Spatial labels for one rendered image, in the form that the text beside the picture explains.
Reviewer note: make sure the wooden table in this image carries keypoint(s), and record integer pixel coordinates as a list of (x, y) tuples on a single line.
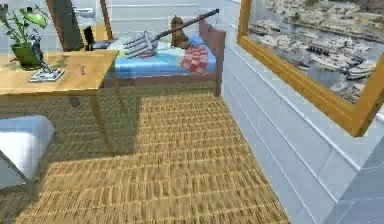
[(70, 78)]

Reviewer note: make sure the bed with blue cover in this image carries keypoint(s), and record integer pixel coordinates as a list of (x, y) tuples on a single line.
[(150, 63)]

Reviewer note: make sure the dark grey room door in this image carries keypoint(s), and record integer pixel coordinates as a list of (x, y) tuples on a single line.
[(68, 25)]

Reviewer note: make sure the wooden framed harbour picture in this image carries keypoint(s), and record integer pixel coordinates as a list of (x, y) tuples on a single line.
[(316, 43)]

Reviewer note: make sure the green house plant in pot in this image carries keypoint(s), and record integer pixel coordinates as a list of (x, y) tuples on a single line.
[(24, 55)]

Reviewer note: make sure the red checked cloth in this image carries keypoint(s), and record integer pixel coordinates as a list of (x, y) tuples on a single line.
[(196, 59)]

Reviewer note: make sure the dark flat laptop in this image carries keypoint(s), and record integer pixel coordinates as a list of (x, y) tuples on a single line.
[(101, 44)]

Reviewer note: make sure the brown teddy bear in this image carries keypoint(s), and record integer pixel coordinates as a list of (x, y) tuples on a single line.
[(179, 36)]

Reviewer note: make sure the small black upright object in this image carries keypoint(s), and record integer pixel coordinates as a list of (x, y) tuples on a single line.
[(88, 38)]

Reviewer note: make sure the grey statuette on base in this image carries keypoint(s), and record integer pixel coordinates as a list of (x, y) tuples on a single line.
[(46, 75)]

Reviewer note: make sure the white sink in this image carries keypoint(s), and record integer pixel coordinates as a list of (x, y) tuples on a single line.
[(84, 12)]

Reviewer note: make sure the pale grey seat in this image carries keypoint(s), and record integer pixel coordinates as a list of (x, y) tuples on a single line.
[(23, 146)]

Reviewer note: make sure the small grey shaker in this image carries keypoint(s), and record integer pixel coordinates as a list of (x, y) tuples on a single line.
[(82, 70)]

